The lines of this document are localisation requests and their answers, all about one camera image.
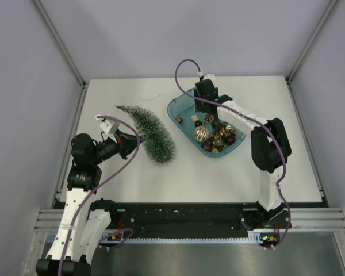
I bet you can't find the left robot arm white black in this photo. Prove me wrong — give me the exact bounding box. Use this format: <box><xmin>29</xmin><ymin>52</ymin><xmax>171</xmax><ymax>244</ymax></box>
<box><xmin>36</xmin><ymin>130</ymin><xmax>143</xmax><ymax>275</ymax></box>

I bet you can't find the small green christmas tree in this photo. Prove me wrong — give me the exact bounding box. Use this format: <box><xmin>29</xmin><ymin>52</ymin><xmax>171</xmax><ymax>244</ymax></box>
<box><xmin>116</xmin><ymin>105</ymin><xmax>176</xmax><ymax>165</ymax></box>

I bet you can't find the aluminium corner post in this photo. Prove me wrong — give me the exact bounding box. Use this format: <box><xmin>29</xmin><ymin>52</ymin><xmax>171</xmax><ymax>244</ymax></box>
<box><xmin>31</xmin><ymin>0</ymin><xmax>87</xmax><ymax>87</ymax></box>
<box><xmin>286</xmin><ymin>0</ymin><xmax>342</xmax><ymax>83</ymax></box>

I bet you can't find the brown bauble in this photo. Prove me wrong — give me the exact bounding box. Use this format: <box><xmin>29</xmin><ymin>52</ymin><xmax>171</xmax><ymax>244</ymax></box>
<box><xmin>224</xmin><ymin>135</ymin><xmax>236</xmax><ymax>145</ymax></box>
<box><xmin>201</xmin><ymin>143</ymin><xmax>212</xmax><ymax>152</ymax></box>

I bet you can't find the right aluminium corner post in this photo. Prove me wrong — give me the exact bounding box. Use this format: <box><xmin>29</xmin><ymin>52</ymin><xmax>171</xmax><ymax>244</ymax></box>
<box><xmin>286</xmin><ymin>0</ymin><xmax>342</xmax><ymax>83</ymax></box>

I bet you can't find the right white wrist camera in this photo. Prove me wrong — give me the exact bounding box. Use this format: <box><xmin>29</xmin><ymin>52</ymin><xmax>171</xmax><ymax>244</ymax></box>
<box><xmin>197</xmin><ymin>71</ymin><xmax>216</xmax><ymax>85</ymax></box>

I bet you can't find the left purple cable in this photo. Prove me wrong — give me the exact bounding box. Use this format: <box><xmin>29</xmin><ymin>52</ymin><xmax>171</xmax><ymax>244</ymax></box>
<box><xmin>59</xmin><ymin>114</ymin><xmax>141</xmax><ymax>276</ymax></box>

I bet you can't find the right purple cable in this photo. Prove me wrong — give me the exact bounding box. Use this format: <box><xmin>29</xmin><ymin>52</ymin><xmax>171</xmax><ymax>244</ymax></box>
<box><xmin>174</xmin><ymin>59</ymin><xmax>291</xmax><ymax>250</ymax></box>

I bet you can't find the aluminium front rail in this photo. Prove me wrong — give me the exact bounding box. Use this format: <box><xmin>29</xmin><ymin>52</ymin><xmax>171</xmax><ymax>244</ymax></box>
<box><xmin>34</xmin><ymin>208</ymin><xmax>345</xmax><ymax>232</ymax></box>

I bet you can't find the white slotted cable duct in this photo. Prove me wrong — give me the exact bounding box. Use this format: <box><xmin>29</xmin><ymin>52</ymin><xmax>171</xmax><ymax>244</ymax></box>
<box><xmin>97</xmin><ymin>232</ymin><xmax>279</xmax><ymax>245</ymax></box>

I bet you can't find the brown ribbon gold berry sprig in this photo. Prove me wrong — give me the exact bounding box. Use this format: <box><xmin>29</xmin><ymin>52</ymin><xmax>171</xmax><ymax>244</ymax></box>
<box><xmin>209</xmin><ymin>121</ymin><xmax>232</xmax><ymax>153</ymax></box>

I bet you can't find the large silver gold bauble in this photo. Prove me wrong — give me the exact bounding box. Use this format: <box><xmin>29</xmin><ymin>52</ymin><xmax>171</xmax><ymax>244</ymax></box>
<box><xmin>194</xmin><ymin>125</ymin><xmax>210</xmax><ymax>143</ymax></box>

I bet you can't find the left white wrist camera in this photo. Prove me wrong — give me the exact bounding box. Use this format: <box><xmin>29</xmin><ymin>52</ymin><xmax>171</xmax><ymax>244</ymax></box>
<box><xmin>96</xmin><ymin>115</ymin><xmax>120</xmax><ymax>136</ymax></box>

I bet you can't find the large frosted pine cone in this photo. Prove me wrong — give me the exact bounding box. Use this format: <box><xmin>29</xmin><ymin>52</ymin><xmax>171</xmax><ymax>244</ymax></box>
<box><xmin>204</xmin><ymin>114</ymin><xmax>213</xmax><ymax>124</ymax></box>

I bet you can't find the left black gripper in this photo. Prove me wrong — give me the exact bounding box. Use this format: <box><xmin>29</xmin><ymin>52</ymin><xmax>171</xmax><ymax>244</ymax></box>
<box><xmin>90</xmin><ymin>129</ymin><xmax>143</xmax><ymax>166</ymax></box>

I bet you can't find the purple cable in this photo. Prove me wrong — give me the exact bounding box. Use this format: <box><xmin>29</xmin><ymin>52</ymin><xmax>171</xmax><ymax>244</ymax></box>
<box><xmin>59</xmin><ymin>114</ymin><xmax>141</xmax><ymax>276</ymax></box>
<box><xmin>174</xmin><ymin>59</ymin><xmax>291</xmax><ymax>250</ymax></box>

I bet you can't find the thin gold string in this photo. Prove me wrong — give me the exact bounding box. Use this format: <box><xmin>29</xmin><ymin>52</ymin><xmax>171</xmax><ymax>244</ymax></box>
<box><xmin>137</xmin><ymin>94</ymin><xmax>163</xmax><ymax>103</ymax></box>

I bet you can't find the left aluminium corner post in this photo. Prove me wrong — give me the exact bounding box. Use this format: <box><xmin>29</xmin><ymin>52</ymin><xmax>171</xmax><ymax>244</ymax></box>
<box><xmin>31</xmin><ymin>0</ymin><xmax>87</xmax><ymax>87</ymax></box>

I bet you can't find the teal plastic bin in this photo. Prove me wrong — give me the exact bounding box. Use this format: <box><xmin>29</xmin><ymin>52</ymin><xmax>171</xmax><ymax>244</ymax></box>
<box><xmin>167</xmin><ymin>94</ymin><xmax>246</xmax><ymax>158</ymax></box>

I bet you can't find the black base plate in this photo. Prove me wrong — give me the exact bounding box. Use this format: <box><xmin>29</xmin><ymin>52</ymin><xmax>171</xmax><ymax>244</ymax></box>
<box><xmin>53</xmin><ymin>201</ymin><xmax>290</xmax><ymax>239</ymax></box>

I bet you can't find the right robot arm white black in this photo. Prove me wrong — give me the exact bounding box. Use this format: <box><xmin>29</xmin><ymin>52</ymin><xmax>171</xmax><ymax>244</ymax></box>
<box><xmin>193</xmin><ymin>76</ymin><xmax>292</xmax><ymax>230</ymax></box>

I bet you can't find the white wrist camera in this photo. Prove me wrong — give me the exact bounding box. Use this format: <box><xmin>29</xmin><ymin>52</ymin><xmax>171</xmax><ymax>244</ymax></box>
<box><xmin>197</xmin><ymin>71</ymin><xmax>216</xmax><ymax>85</ymax></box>
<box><xmin>96</xmin><ymin>115</ymin><xmax>120</xmax><ymax>136</ymax></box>

